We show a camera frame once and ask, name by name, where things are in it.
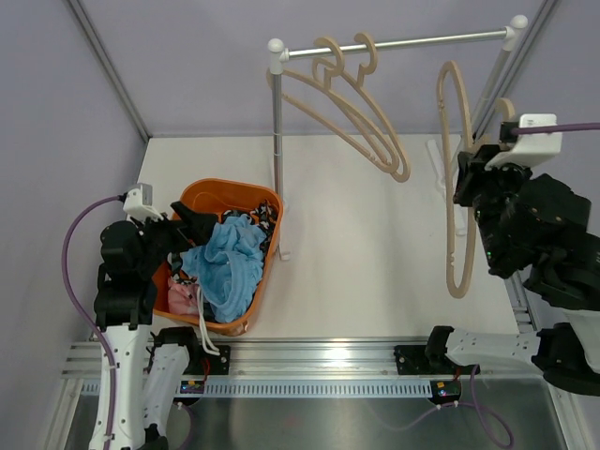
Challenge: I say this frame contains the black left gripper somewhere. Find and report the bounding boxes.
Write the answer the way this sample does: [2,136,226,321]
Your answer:
[131,201,217,277]

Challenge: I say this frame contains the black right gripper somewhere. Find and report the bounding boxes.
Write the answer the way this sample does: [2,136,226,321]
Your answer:
[450,143,532,268]

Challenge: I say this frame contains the blue shorts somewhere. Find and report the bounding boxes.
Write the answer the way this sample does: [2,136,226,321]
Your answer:
[182,214,266,323]

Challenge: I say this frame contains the orange camouflage shorts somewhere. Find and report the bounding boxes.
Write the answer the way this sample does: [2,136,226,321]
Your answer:
[170,200,278,280]

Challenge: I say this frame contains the pink shark print shorts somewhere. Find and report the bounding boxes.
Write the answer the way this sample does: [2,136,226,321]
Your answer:
[167,278,199,318]

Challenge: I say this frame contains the wooden hanger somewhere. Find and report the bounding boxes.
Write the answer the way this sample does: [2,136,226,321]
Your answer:
[436,60,488,299]
[309,31,413,184]
[265,36,399,175]

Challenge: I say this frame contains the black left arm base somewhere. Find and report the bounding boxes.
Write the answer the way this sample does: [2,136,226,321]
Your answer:
[184,345,231,376]

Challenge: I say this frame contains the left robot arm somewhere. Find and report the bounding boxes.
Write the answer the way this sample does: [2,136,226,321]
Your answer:
[89,202,220,449]

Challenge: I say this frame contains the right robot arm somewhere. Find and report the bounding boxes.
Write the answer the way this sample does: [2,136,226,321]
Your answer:
[424,144,599,397]

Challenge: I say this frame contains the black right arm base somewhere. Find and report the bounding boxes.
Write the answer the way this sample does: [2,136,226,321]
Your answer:
[394,344,473,376]

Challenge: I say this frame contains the orange plastic basket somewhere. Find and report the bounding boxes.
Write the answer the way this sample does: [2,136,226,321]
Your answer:
[153,179,283,337]

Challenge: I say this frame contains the silver clothes rack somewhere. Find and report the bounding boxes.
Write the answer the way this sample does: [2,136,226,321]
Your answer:
[265,14,530,262]

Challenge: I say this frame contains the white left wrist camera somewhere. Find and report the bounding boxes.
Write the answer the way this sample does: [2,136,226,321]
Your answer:
[119,183,162,222]

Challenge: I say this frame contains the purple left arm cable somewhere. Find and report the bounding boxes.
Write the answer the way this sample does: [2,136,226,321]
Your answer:
[61,195,196,450]

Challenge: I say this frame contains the white slotted cable duct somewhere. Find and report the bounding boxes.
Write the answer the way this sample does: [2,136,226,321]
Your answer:
[79,378,463,399]

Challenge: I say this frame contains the aluminium front rail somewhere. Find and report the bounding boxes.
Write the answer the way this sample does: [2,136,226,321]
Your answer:
[63,340,571,380]

